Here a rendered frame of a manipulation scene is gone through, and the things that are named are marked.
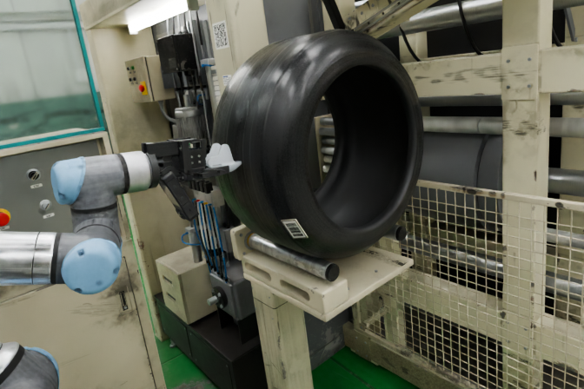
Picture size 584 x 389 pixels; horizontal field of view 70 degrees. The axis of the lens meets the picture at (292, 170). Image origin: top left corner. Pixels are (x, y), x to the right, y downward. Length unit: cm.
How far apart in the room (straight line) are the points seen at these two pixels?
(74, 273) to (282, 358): 104
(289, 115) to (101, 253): 44
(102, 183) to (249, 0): 74
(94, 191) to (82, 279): 17
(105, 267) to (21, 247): 11
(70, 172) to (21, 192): 72
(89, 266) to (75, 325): 93
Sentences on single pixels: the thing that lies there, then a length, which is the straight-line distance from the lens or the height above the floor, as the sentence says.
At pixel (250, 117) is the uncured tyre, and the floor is 130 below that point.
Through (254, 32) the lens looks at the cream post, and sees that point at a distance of 129.
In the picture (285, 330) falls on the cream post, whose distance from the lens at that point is 154.
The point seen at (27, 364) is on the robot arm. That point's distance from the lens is 93.
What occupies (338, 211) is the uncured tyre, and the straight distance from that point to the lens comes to 133.
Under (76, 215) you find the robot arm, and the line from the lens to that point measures 80.
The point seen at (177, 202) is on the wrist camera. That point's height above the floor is 117.
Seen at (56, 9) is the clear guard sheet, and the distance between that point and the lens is 149.
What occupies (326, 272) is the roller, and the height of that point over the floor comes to 91.
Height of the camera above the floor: 139
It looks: 14 degrees down
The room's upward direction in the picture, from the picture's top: 7 degrees counter-clockwise
